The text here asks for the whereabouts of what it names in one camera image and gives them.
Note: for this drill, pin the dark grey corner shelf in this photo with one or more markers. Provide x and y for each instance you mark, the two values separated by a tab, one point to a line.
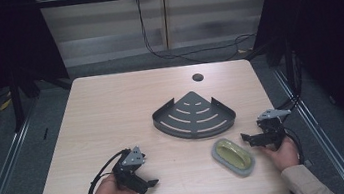
193	121

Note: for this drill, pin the black metal stand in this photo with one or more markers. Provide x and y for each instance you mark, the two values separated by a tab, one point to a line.
290	68
17	104

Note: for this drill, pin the yellow tape piece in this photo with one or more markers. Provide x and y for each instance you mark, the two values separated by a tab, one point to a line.
5	104

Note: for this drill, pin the small black floor strip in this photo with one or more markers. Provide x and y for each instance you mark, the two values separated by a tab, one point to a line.
45	134

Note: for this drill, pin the grey and yellow soap dish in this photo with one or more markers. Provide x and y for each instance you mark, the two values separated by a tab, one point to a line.
233	156

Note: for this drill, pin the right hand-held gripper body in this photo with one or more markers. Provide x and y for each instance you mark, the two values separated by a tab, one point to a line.
270	127

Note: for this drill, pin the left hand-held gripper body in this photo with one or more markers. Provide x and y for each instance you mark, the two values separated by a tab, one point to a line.
129	169

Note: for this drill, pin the person's right hand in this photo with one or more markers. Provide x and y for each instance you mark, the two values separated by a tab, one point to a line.
284	158

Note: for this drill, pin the round table grommet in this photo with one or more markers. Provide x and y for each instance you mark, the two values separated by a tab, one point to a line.
197	77

